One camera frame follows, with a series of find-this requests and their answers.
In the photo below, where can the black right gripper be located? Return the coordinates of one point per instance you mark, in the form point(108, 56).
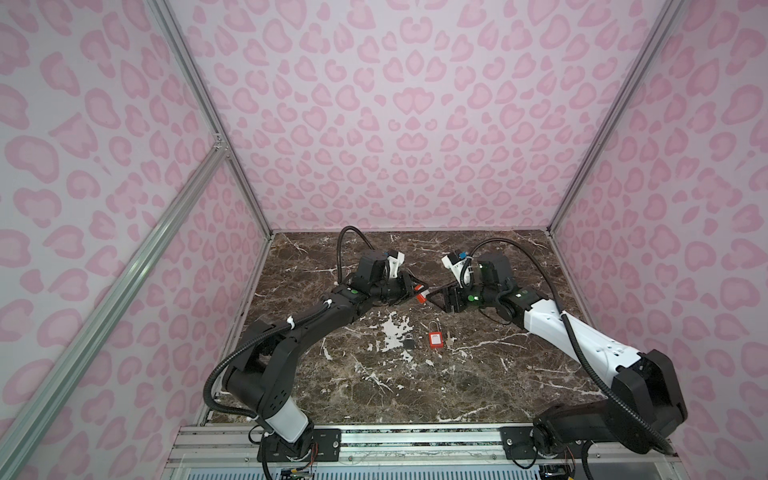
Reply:
point(453, 291)

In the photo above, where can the left corner aluminium post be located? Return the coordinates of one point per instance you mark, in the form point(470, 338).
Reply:
point(167, 22)

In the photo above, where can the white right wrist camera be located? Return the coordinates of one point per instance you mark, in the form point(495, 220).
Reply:
point(458, 263)

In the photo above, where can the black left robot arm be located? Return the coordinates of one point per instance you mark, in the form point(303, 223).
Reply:
point(256, 380)

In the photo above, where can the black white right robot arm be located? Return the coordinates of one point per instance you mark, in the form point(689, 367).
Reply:
point(643, 402)

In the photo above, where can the right corner aluminium post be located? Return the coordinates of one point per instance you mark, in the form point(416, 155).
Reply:
point(663, 27)

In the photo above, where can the diagonal aluminium frame bar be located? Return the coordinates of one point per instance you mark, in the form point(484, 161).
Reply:
point(38, 414)

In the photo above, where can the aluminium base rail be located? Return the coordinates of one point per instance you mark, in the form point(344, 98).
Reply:
point(408, 451)

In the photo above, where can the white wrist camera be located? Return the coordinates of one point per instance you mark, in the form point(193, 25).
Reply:
point(395, 260)
point(458, 263)

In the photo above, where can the corner aluminium post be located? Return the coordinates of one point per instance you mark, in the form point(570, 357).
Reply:
point(167, 22)
point(663, 27)

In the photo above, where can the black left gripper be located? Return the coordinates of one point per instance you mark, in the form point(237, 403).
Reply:
point(406, 286)

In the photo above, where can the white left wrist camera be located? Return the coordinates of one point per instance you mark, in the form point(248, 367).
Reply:
point(395, 260)

